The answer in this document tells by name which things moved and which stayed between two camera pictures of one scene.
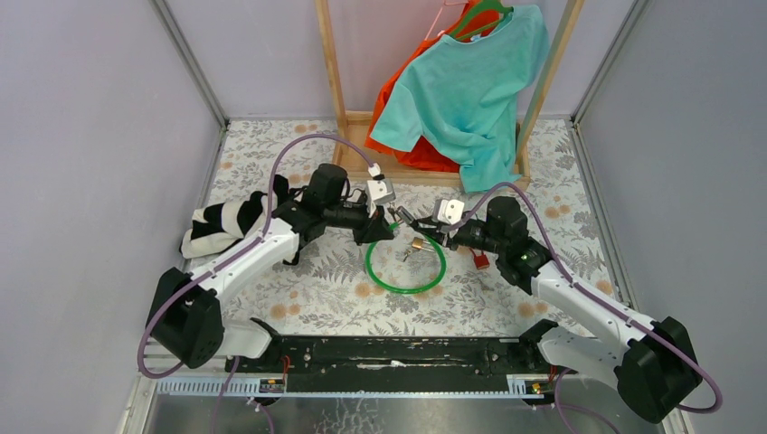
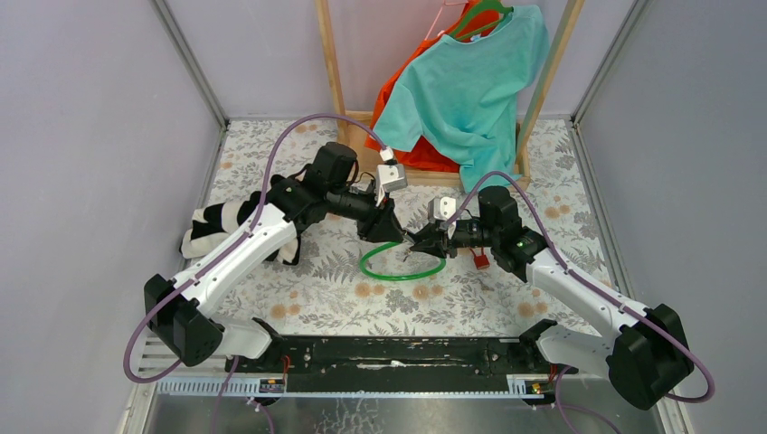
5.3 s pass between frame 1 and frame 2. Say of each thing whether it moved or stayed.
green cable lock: moved
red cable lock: stayed
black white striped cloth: stayed
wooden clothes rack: stayed
